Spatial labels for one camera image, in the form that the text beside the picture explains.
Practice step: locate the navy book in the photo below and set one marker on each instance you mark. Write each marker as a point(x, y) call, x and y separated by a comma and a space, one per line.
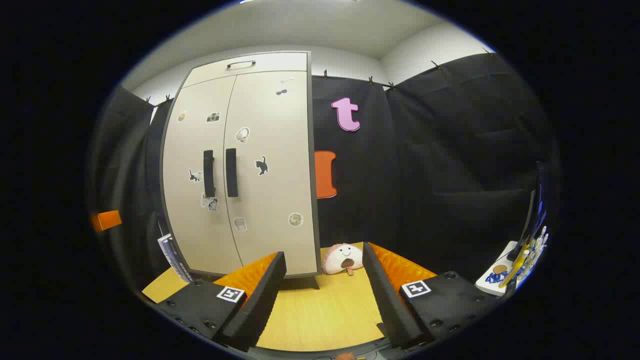
point(182, 270)

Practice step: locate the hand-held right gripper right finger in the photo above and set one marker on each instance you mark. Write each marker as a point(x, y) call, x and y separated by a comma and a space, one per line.
point(392, 305)

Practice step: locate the white book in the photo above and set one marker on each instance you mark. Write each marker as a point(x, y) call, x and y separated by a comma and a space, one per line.
point(164, 244)

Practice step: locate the grey-blue book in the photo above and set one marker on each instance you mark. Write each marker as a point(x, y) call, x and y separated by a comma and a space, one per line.
point(174, 260)

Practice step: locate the yellow tool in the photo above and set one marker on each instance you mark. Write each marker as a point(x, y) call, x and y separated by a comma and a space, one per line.
point(517, 262)

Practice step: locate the white tray with blue print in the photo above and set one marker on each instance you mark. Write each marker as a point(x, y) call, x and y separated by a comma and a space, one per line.
point(487, 282)

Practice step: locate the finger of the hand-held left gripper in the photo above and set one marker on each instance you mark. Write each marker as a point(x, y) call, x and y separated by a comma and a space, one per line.
point(107, 220)

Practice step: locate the white cabinet drawer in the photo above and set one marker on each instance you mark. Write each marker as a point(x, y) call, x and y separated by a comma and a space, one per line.
point(280, 62)

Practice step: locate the cabinet door with camera sticker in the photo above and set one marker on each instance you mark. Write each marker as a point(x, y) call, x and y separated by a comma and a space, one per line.
point(185, 150)

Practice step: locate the pink white plush toy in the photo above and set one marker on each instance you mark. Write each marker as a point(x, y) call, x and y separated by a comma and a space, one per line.
point(340, 260)

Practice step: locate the black backdrop cloth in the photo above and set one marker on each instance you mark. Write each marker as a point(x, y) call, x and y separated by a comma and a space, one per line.
point(425, 175)

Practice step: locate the white double-door shoe cabinet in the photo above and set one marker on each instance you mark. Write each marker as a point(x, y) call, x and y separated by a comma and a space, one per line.
point(310, 125)

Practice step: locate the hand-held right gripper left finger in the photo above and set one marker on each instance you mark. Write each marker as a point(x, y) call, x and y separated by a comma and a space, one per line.
point(260, 305)

